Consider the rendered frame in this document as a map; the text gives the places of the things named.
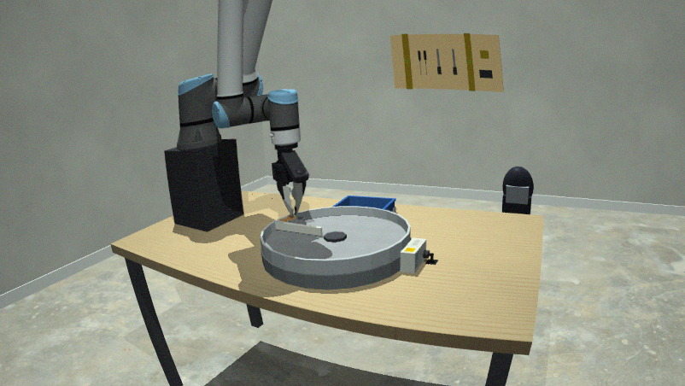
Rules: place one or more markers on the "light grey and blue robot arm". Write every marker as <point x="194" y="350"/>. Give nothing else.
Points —
<point x="236" y="89"/>

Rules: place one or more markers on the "blue open crate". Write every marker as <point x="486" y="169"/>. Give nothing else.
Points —
<point x="367" y="201"/>

